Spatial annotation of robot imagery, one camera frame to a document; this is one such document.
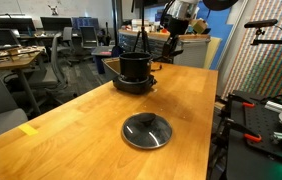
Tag black electric hot plate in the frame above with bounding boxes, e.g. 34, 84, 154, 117
113, 75, 157, 94

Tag black mounting base plate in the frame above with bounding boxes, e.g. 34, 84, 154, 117
225, 89, 282, 180

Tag yellow tape piece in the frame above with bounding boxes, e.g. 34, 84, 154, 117
19, 124, 38, 136

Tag glass lid black knob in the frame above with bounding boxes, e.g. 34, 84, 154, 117
121, 112, 172, 149

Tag wooden desk with clutter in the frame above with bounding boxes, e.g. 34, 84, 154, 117
0, 46, 45, 115

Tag orange handled clamp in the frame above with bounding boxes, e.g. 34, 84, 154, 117
228, 94, 255, 108
225, 118, 262, 143

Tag black side camera on arm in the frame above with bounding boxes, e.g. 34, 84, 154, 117
243, 18, 282, 50

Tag grey drawer cabinet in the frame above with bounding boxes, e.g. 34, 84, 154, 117
119, 30, 210, 68

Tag black cooking pot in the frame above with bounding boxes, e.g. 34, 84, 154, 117
119, 52, 153, 82

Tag grey storage bin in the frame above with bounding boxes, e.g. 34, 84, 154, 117
102, 58, 121, 80

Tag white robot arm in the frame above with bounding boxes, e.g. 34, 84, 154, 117
154, 0, 238, 63

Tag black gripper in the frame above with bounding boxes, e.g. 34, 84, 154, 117
154, 35, 183, 64

